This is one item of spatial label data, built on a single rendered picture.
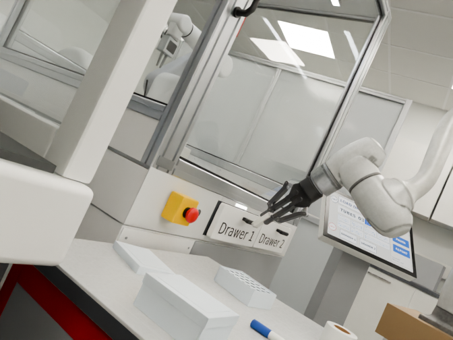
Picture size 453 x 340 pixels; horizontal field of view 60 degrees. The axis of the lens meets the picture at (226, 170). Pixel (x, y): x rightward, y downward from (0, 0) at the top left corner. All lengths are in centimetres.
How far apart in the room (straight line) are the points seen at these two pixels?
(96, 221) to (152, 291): 43
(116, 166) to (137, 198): 11
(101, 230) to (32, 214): 52
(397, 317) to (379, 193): 43
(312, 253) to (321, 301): 84
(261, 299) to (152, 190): 35
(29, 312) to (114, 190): 36
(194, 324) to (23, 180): 28
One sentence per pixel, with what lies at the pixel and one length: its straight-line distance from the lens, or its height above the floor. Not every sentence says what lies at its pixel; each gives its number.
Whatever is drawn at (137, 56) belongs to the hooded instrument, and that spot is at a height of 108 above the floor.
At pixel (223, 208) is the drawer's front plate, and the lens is 116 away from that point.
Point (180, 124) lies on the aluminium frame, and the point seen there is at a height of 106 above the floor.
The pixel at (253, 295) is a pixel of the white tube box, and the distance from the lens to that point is 90.
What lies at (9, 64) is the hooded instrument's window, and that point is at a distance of 43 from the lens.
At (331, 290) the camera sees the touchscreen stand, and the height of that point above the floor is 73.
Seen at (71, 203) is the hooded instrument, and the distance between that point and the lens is 49.
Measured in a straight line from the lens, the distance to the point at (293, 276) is 290.
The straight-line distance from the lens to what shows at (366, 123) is 299.
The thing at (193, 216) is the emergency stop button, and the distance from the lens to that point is 98.
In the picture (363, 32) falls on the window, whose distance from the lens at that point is 183.
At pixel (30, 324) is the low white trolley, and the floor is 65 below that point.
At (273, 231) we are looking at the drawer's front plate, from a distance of 155.
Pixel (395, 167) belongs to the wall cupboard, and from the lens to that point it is 456.
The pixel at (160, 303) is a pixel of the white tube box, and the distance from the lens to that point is 60.
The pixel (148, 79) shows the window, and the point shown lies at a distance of 105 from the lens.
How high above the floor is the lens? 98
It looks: 2 degrees up
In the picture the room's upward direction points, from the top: 25 degrees clockwise
